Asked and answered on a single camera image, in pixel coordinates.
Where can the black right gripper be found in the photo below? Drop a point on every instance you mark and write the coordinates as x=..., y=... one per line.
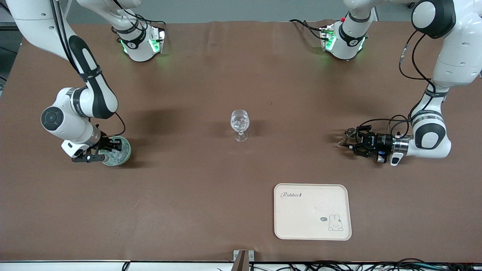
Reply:
x=106, y=143

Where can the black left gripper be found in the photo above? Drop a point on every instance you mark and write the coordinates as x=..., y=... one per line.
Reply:
x=381, y=142

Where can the steel jigger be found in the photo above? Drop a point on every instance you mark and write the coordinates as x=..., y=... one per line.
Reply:
x=342, y=143

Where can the clear ice cubes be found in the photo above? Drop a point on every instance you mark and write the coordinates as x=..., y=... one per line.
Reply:
x=118, y=158

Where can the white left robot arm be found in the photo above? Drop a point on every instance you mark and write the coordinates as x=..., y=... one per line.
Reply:
x=429, y=137

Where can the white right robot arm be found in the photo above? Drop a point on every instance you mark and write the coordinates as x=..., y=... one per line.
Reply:
x=64, y=120

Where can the clear wine glass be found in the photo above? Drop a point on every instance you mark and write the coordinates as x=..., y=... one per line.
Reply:
x=240, y=120

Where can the green ceramic bowl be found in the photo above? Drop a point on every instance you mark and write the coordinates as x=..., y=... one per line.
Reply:
x=126, y=156

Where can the cream rabbit print tray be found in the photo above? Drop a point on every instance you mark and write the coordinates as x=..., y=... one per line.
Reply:
x=301, y=218

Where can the brown table cover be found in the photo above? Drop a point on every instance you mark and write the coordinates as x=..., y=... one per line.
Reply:
x=226, y=75

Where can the brown upright bar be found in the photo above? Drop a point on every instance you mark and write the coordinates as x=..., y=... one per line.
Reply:
x=241, y=261

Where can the grey metal bracket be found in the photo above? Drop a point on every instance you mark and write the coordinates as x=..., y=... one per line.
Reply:
x=251, y=255

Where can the aluminium frame profile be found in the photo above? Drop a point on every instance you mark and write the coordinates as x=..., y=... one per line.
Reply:
x=5, y=25

